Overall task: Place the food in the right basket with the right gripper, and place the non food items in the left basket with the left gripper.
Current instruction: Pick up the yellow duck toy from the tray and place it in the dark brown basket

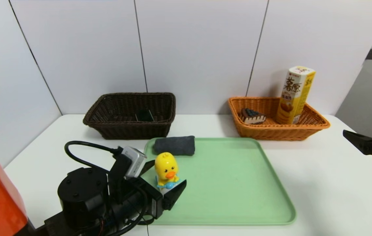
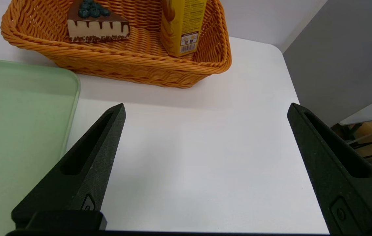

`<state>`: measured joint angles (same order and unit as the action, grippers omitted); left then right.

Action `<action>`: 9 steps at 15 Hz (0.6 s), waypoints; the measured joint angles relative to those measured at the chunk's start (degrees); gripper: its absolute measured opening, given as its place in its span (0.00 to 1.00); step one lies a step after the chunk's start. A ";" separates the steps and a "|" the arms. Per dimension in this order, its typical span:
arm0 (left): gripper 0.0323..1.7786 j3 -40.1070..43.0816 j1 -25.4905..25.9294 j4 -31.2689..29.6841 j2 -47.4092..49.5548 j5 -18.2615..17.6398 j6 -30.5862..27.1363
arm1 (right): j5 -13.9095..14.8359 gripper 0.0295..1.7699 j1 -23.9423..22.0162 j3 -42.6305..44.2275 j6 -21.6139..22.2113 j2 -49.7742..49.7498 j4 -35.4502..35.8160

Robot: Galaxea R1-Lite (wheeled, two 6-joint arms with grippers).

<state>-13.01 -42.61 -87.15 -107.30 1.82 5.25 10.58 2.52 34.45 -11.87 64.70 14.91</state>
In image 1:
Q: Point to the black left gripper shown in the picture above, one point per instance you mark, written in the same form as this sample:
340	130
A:
154	202

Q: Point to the yellow duck toy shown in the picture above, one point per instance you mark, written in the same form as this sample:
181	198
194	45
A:
166	165

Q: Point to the black whiteboard eraser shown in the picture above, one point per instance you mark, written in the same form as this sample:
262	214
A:
145	115

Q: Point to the yellow potato chips box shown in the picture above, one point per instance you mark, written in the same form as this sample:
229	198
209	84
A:
295	95

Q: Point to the chocolate blueberry cake slice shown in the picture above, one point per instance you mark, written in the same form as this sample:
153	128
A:
253	116

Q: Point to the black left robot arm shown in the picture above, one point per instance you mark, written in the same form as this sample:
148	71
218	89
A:
81	196

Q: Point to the dark brown wicker basket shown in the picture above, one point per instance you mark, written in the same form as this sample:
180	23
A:
123	131

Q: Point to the orange wicker basket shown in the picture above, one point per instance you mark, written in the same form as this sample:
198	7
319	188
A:
271	132

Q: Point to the dark grey rolled towel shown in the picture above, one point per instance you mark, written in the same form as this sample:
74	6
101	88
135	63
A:
174	146

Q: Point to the light green plastic tray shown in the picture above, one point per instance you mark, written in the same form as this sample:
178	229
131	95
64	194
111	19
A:
238	183

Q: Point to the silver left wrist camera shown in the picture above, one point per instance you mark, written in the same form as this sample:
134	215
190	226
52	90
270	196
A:
135	162

